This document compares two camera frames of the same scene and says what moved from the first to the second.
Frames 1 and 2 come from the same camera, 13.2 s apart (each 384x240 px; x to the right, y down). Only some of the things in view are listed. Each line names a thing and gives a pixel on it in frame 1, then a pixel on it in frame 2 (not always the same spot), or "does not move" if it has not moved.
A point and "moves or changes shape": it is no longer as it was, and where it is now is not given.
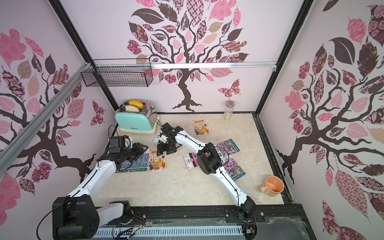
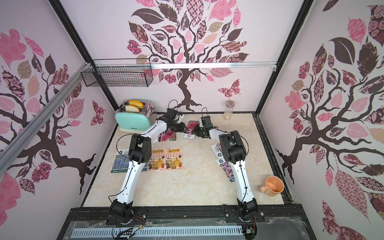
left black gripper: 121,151 -> 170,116
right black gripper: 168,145 -> 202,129
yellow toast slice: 135,103 does not move
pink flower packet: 191,160 -> 189,134
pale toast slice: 131,108 does not move
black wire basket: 124,72 does not move
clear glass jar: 228,110 does not move
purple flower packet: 233,169 does not move
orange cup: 273,186 does not move
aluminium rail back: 199,65 does not move
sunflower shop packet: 156,163 does not move
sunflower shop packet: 201,127 moves or changes shape
